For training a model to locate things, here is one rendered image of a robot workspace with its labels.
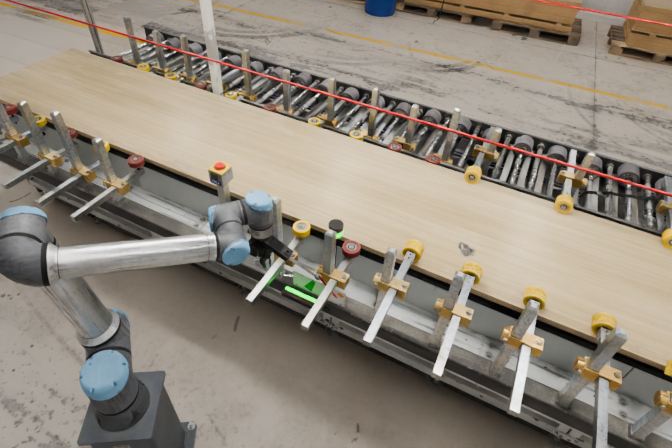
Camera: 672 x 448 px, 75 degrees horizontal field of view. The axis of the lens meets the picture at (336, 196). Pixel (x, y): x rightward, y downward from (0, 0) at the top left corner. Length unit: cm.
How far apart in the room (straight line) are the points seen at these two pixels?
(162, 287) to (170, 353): 48
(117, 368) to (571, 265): 183
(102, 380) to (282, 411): 106
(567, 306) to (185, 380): 191
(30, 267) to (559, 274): 188
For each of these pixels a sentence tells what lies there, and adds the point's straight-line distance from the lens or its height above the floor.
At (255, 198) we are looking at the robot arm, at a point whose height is 133.
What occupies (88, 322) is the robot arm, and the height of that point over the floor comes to 98.
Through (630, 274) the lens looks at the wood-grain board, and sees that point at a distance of 229.
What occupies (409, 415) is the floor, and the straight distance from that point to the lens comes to 257.
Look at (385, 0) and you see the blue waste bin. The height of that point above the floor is 25.
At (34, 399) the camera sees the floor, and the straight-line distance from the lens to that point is 291.
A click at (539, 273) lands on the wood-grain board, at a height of 90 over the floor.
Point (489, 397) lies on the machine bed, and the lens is 254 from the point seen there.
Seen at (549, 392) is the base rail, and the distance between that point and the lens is 201.
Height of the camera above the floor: 233
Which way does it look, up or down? 41 degrees down
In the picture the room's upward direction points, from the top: 4 degrees clockwise
